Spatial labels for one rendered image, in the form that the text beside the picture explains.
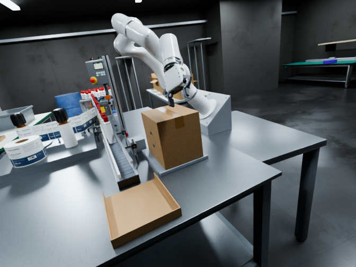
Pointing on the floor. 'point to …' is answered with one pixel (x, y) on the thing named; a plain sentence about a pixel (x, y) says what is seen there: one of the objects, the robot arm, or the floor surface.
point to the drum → (70, 103)
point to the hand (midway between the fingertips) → (179, 100)
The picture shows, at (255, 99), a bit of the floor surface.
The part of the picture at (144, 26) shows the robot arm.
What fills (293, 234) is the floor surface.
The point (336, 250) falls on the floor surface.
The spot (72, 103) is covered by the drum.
